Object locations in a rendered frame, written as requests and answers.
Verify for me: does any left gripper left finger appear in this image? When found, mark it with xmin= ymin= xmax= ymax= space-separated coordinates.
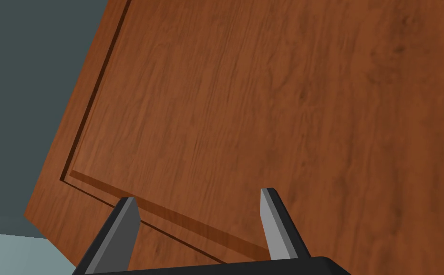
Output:
xmin=72 ymin=196 xmax=142 ymax=275

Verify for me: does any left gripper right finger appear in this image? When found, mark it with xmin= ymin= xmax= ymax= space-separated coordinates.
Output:
xmin=259 ymin=187 xmax=312 ymax=262

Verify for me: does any brown wooden door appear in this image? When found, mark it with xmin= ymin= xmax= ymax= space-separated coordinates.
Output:
xmin=23 ymin=0 xmax=444 ymax=275

